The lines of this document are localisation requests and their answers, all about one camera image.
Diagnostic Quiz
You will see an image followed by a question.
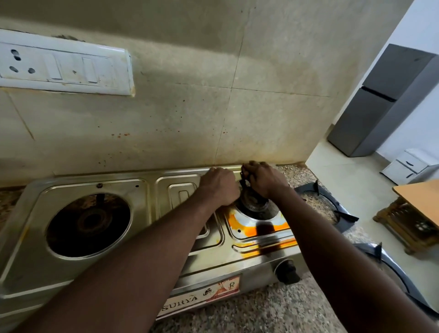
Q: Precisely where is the person's left hand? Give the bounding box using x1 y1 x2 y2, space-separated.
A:
198 167 241 207

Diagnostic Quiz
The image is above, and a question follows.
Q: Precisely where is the person's right hand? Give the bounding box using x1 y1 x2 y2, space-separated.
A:
241 160 292 201

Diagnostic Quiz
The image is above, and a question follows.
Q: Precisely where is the person's left forearm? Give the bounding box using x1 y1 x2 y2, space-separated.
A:
12 192 230 333

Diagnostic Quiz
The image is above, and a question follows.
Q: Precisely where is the person's right forearm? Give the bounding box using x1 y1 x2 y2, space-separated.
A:
273 187 439 333

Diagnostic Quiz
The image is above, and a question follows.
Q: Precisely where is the small dark stove burner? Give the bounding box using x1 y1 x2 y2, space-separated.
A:
235 187 281 221

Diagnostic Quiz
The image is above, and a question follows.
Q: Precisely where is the black pan support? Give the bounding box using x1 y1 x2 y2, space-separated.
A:
294 179 359 234
353 242 439 318

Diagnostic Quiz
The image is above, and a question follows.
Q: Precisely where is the black stove knob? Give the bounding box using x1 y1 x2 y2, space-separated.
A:
274 259 302 285

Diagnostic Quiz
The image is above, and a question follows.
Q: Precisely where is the stove label sticker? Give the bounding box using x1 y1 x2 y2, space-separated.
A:
157 274 241 320

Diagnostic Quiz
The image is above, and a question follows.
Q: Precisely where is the grey refrigerator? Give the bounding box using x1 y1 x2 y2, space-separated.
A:
327 43 439 158

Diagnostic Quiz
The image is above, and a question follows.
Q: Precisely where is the large dark stove burner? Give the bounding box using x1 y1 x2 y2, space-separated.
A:
46 193 132 258

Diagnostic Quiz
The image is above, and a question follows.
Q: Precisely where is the white drawer cabinet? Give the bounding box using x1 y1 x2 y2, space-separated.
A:
380 148 439 186

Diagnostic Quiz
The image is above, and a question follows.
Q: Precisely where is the wooden table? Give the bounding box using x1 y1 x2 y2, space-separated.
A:
373 180 439 255

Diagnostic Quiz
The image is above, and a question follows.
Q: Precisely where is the stainless steel gas stove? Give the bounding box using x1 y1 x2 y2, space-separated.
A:
0 164 310 333

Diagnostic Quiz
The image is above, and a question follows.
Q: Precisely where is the white wall switch socket panel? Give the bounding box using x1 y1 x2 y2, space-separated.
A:
0 29 135 97

